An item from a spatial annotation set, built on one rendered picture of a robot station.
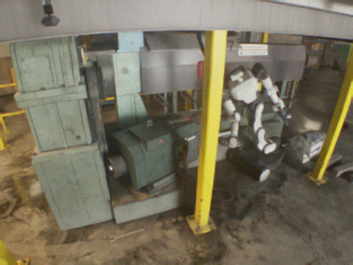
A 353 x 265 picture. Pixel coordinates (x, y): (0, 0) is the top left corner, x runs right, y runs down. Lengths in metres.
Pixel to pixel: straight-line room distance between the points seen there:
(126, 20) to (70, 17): 0.27
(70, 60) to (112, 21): 0.57
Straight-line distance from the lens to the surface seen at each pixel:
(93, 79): 1.65
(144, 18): 1.23
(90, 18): 1.19
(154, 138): 1.73
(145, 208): 2.20
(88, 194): 2.08
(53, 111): 1.74
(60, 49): 1.65
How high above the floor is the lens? 1.73
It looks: 28 degrees down
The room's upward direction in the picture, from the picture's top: straight up
